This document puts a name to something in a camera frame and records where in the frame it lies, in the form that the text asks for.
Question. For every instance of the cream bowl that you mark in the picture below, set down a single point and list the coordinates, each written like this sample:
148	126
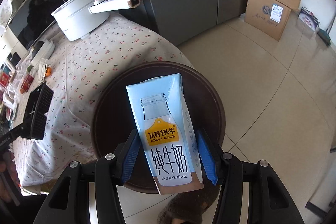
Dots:
48	50

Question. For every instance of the black plastic tray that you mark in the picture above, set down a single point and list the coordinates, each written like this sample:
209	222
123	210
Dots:
39	108

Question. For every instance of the white electric pot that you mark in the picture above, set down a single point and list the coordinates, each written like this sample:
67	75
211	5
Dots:
76	23

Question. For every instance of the dark green dustpan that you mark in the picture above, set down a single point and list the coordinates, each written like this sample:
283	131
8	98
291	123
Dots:
324	37

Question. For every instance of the light blue milk carton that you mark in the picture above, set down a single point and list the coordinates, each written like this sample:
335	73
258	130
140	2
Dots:
162	134

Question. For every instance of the cherry print tablecloth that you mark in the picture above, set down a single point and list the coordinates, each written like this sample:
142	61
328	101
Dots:
105	43

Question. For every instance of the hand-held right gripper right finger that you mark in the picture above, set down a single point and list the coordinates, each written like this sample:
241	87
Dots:
207	158

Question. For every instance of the printed blue white bag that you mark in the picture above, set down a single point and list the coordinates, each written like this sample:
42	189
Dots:
309	18

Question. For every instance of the person's left hand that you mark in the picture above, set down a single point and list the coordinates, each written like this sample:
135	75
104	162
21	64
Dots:
4	168

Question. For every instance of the black microwave oven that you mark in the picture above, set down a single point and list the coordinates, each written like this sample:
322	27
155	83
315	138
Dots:
39	3

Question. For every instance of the brown fuzzy slipper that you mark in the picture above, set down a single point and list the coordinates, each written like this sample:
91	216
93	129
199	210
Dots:
189	205

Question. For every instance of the plain red drink can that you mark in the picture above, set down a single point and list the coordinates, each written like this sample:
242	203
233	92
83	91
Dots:
27	82

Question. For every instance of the white pot lid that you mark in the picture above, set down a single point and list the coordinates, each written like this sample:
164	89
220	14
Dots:
78	1

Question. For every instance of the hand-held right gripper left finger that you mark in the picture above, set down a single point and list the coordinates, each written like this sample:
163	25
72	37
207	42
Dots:
130	158

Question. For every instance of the dark green pumpkin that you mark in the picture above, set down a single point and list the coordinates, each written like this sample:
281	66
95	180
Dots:
38	45

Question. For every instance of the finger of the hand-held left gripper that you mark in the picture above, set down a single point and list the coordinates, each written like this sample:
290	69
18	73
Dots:
13	133

